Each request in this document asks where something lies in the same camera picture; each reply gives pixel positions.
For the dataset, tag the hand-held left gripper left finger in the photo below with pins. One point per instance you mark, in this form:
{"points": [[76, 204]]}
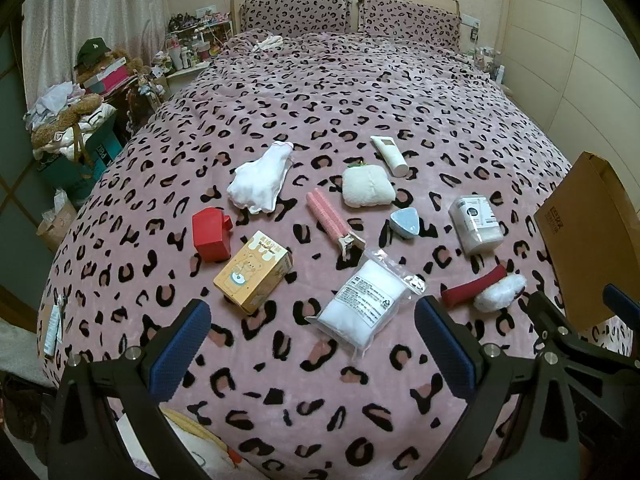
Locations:
{"points": [[182, 345]]}

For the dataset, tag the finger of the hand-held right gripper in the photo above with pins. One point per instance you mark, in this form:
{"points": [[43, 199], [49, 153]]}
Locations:
{"points": [[620, 300], [547, 315]]}

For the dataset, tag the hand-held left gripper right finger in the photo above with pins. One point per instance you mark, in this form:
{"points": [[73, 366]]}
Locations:
{"points": [[445, 350]]}

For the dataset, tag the brown cardboard box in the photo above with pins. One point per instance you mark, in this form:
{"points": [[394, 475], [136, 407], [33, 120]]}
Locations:
{"points": [[585, 240]]}

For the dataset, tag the yellow bear print box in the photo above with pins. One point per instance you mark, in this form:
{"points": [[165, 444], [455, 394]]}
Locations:
{"points": [[250, 280]]}

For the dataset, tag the red box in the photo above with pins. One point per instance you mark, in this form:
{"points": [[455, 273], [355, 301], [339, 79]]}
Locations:
{"points": [[210, 235]]}

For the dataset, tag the white translucent jar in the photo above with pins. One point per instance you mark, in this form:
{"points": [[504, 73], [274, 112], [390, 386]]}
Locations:
{"points": [[475, 225]]}

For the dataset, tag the pink hair roller clip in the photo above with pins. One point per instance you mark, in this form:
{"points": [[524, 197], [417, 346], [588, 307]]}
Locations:
{"points": [[325, 215]]}

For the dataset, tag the clear bag of white cotton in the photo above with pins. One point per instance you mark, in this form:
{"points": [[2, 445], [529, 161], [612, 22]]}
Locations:
{"points": [[365, 305]]}

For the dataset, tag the cartoon print cushion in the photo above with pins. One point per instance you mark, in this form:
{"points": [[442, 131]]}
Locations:
{"points": [[200, 447]]}

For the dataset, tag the white paper tag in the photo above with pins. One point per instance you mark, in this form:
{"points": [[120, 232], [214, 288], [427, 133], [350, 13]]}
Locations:
{"points": [[52, 322]]}

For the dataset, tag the blue triangular sponge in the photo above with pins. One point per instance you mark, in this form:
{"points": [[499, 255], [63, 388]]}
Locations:
{"points": [[406, 221]]}

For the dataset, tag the brown paper bag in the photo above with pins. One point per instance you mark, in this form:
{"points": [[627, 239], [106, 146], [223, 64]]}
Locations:
{"points": [[52, 222]]}

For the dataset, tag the white plush toy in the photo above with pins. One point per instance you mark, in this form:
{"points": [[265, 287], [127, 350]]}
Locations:
{"points": [[367, 185]]}

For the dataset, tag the white cosmetic tube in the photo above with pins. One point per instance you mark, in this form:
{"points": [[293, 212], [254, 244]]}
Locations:
{"points": [[390, 155]]}

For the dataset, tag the cream wardrobe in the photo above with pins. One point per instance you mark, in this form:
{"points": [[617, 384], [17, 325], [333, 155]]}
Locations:
{"points": [[575, 60]]}

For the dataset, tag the cluster of small bottles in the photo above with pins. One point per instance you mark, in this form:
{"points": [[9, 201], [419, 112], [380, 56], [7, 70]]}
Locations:
{"points": [[487, 57]]}

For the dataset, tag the leopard print bed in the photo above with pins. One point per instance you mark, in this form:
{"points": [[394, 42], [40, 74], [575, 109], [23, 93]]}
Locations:
{"points": [[350, 95]]}

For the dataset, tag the pile of clothes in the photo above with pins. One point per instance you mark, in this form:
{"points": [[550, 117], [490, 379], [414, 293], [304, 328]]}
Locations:
{"points": [[55, 100]]}

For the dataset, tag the pink flat box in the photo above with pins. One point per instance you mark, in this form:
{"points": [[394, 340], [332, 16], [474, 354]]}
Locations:
{"points": [[107, 75]]}

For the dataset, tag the cluttered bedside shelf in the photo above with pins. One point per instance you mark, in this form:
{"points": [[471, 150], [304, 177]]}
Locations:
{"points": [[187, 60]]}

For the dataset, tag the brown plush toy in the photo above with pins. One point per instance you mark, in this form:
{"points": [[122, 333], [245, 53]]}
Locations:
{"points": [[130, 62]]}

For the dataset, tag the green cap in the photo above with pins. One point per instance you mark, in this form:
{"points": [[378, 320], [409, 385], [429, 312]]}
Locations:
{"points": [[92, 50]]}

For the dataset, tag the small white cloth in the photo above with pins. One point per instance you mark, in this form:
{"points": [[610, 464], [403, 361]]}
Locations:
{"points": [[267, 42]]}

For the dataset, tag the leopard print pillow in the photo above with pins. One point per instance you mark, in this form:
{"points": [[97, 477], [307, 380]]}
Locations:
{"points": [[295, 12], [410, 20]]}

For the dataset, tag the white curtain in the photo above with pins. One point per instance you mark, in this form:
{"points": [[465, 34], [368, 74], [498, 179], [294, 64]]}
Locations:
{"points": [[100, 5]]}

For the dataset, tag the white wall socket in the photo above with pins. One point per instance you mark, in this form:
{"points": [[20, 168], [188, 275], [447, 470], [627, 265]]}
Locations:
{"points": [[472, 23]]}

